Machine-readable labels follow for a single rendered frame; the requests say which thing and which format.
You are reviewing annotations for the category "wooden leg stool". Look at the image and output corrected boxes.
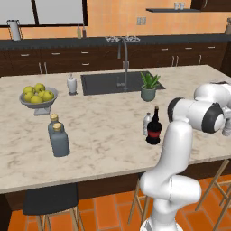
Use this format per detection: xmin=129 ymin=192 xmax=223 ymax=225
xmin=127 ymin=172 xmax=152 ymax=226
xmin=194 ymin=159 xmax=231 ymax=231

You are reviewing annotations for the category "dark brown wall cupboard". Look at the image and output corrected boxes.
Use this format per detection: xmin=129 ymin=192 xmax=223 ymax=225
xmin=190 ymin=0 xmax=231 ymax=13

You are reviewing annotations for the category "white soap dispenser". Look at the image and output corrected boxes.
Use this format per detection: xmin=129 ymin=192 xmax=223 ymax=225
xmin=66 ymin=73 xmax=78 ymax=96

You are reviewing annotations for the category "grey wall outlet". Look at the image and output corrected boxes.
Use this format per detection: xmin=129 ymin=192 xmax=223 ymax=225
xmin=136 ymin=16 xmax=147 ymax=26

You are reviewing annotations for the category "grey glass bottle with cork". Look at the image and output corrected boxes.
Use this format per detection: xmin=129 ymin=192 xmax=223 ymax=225
xmin=47 ymin=113 xmax=65 ymax=144
xmin=50 ymin=122 xmax=71 ymax=158

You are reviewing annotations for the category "dark sink basin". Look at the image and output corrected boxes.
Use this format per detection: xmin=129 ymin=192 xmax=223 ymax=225
xmin=79 ymin=70 xmax=166 ymax=97

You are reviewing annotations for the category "grey tap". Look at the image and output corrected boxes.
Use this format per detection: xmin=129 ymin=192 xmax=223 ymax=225
xmin=116 ymin=38 xmax=130 ymax=90

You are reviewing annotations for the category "dark brown cupboard run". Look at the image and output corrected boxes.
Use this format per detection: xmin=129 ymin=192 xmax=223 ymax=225
xmin=0 ymin=33 xmax=231 ymax=78

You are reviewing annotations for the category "dark bottle with red label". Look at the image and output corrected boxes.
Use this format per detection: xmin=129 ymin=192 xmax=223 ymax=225
xmin=145 ymin=106 xmax=163 ymax=145

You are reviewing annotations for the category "black seat stool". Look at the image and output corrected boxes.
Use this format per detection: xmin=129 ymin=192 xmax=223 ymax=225
xmin=23 ymin=182 xmax=86 ymax=231

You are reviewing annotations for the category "dark wall shelf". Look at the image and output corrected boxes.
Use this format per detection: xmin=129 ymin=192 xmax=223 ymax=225
xmin=145 ymin=7 xmax=202 ymax=14

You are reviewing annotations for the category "clear plastic bottle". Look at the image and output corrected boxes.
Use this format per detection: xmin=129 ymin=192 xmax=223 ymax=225
xmin=142 ymin=112 xmax=153 ymax=137

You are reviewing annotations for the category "green plant in grey pot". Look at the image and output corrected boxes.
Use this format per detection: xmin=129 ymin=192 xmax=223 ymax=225
xmin=140 ymin=71 xmax=162 ymax=103

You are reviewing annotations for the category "grey fruit bowl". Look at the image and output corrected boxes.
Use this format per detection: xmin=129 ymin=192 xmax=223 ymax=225
xmin=19 ymin=87 xmax=59 ymax=116

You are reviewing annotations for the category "window with dark frame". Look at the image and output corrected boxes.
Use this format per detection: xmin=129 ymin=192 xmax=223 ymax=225
xmin=0 ymin=0 xmax=89 ymax=28

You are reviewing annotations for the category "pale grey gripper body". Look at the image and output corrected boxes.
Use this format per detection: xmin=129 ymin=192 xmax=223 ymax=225
xmin=222 ymin=119 xmax=231 ymax=137

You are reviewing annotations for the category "patterned hob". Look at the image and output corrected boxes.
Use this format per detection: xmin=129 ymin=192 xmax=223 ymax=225
xmin=105 ymin=35 xmax=142 ymax=43

